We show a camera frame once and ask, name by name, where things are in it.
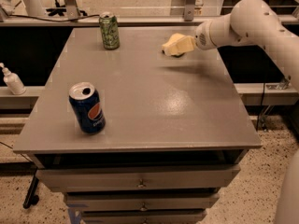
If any white pump bottle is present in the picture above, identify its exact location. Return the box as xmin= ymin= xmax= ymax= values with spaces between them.
xmin=0 ymin=63 xmax=26 ymax=95

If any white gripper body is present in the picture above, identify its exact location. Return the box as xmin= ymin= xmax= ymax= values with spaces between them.
xmin=194 ymin=21 xmax=218 ymax=50

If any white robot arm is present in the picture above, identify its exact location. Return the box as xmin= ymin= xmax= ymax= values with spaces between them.
xmin=162 ymin=0 xmax=299 ymax=224

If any yellow sponge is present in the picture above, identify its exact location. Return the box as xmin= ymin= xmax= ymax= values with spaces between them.
xmin=166 ymin=33 xmax=185 ymax=57

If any bottom grey drawer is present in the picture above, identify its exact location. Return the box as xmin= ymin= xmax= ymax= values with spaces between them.
xmin=82 ymin=210 xmax=206 ymax=224

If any grey drawer cabinet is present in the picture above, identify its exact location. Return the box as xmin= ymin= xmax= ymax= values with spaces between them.
xmin=12 ymin=25 xmax=263 ymax=224

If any green soda can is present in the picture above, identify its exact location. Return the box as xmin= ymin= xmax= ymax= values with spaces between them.
xmin=99 ymin=12 xmax=120 ymax=49

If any grey drawer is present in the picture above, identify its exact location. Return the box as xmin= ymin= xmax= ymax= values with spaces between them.
xmin=36 ymin=164 xmax=240 ymax=192
xmin=65 ymin=192 xmax=219 ymax=211
xmin=82 ymin=210 xmax=206 ymax=224

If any black cable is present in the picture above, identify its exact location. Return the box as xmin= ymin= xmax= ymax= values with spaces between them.
xmin=11 ymin=13 xmax=101 ymax=23

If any top grey drawer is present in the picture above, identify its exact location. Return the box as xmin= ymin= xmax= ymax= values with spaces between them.
xmin=36 ymin=164 xmax=240 ymax=192

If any middle grey drawer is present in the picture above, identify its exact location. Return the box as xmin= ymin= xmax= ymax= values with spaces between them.
xmin=65 ymin=192 xmax=219 ymax=211

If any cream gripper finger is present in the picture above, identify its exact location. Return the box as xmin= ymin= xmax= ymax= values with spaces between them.
xmin=162 ymin=35 xmax=196 ymax=56

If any blue pepsi can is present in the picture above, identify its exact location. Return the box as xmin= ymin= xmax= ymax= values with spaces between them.
xmin=69 ymin=82 xmax=106 ymax=134

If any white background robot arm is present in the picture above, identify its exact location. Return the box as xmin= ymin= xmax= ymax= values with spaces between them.
xmin=0 ymin=0 xmax=46 ymax=22

